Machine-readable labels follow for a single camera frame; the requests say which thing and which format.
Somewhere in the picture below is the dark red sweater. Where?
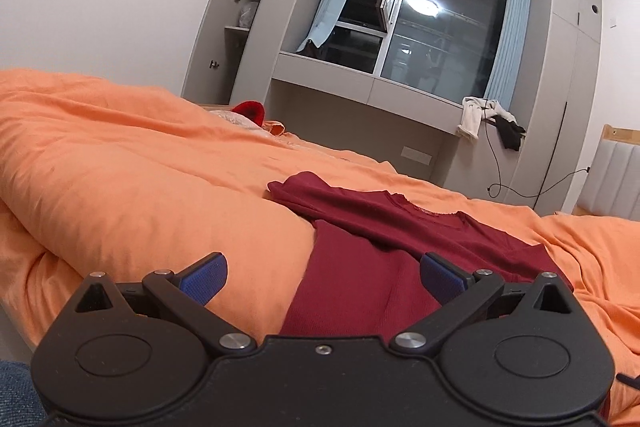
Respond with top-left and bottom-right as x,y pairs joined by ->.
268,172 -> 570,339

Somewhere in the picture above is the orange duvet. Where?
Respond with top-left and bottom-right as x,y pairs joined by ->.
0,67 -> 640,427

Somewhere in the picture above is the grey wardrobe with window ledge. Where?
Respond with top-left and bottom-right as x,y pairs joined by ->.
182,0 -> 602,215

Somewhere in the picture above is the black garment on ledge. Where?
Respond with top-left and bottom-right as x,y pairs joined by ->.
494,115 -> 526,152

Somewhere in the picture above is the white garment on ledge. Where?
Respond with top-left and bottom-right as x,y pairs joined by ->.
457,96 -> 516,142

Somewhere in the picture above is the grey padded headboard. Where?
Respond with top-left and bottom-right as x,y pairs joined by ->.
573,124 -> 640,221

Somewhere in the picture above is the orange patterned cloth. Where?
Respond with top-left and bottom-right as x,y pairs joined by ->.
262,120 -> 286,136

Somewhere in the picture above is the red cloth on bed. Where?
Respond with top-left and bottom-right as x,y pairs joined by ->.
231,101 -> 266,127

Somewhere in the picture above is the right light blue curtain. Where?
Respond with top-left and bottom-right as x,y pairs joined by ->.
485,0 -> 532,109

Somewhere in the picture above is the plastic bag on shelf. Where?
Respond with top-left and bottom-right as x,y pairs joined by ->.
238,1 -> 259,29

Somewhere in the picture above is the white wall socket plate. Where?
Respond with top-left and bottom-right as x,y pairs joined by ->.
400,146 -> 432,166

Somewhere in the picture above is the window with white frame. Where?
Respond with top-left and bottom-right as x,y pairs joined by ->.
299,0 -> 506,103

